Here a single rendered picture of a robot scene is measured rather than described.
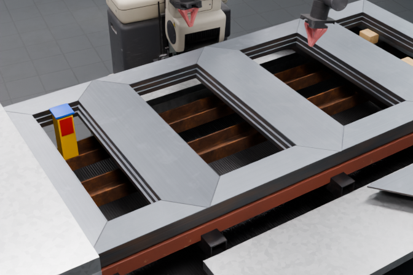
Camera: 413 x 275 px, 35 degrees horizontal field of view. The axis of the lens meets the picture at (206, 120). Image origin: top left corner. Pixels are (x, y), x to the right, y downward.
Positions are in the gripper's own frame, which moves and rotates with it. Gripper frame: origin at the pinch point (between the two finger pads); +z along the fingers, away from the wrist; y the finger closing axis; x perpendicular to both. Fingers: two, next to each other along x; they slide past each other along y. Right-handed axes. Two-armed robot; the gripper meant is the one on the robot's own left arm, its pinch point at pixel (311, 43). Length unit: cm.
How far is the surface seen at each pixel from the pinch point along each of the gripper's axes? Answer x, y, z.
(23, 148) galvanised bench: -11, -98, 20
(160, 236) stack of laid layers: -35, -70, 36
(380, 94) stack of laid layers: -17.2, 20.6, 12.1
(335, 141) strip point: -31.5, -12.2, 17.9
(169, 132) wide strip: -1, -50, 26
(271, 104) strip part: -5.9, -16.0, 17.8
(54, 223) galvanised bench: -40, -101, 22
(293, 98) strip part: -6.8, -8.3, 15.9
